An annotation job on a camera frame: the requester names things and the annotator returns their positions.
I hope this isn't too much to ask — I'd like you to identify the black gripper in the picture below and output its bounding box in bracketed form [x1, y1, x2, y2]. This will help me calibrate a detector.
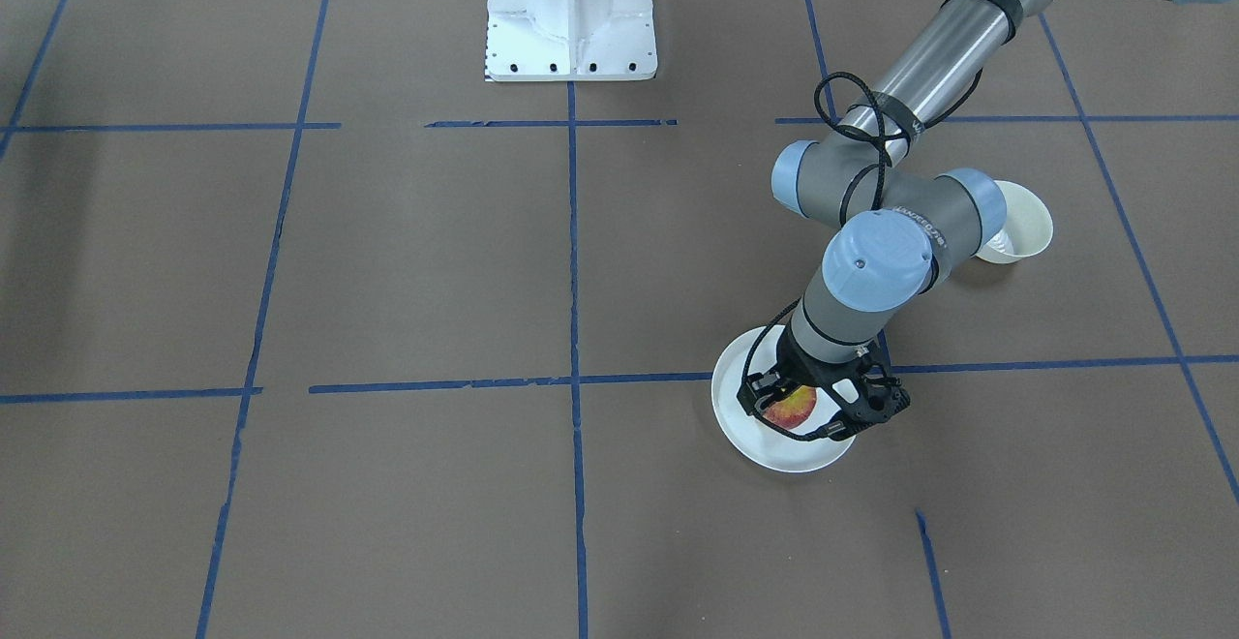
[738, 329, 911, 438]

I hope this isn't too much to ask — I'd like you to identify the red yellow apple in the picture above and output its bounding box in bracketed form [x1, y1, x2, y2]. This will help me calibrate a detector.
[763, 386, 818, 431]

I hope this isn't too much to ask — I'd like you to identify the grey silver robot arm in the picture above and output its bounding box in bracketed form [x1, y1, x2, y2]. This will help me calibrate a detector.
[738, 0, 1230, 441]

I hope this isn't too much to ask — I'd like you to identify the white round plate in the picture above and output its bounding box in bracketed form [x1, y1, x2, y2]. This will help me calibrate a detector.
[710, 326, 855, 474]

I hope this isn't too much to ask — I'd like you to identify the white bowl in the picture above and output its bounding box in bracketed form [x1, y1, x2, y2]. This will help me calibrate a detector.
[975, 180, 1054, 264]

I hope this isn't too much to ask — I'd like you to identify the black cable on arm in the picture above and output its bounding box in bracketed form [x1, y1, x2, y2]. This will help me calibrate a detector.
[814, 0, 979, 224]

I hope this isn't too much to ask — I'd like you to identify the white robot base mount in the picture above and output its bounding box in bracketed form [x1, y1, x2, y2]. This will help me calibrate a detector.
[484, 0, 659, 82]

